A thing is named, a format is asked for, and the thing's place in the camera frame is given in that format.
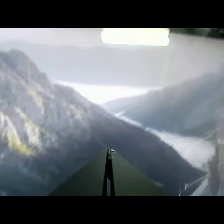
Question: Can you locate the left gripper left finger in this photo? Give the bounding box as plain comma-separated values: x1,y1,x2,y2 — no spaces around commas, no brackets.
49,149,109,197

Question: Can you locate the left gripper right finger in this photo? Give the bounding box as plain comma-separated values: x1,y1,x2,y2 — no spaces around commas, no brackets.
111,149,168,197

